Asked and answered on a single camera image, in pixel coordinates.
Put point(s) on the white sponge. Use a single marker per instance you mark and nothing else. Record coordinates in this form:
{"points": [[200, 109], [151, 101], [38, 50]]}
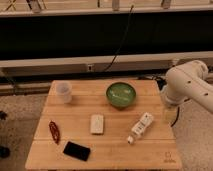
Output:
{"points": [[97, 124]]}

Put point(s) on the translucent plastic cup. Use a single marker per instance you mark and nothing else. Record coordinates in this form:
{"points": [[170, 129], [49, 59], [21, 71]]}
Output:
{"points": [[63, 91]]}

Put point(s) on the black rectangular sponge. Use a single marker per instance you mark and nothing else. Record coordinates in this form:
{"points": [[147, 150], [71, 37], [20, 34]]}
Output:
{"points": [[77, 151]]}

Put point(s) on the clear plastic bottle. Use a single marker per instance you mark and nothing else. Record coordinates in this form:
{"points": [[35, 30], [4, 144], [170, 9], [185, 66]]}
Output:
{"points": [[140, 127]]}

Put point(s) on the green bowl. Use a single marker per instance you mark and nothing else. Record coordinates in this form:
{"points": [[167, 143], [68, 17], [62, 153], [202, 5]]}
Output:
{"points": [[120, 94]]}

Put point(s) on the red brown elongated object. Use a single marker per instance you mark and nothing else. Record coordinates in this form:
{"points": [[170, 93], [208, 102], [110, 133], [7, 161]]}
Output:
{"points": [[54, 132]]}

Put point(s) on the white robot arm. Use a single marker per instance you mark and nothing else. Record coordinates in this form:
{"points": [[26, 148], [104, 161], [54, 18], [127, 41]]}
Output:
{"points": [[186, 81]]}

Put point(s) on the wooden folding table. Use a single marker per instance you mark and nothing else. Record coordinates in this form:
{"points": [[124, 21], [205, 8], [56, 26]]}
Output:
{"points": [[155, 149]]}

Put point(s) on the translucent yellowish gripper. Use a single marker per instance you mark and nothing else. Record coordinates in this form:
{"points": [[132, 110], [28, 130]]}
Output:
{"points": [[169, 115]]}

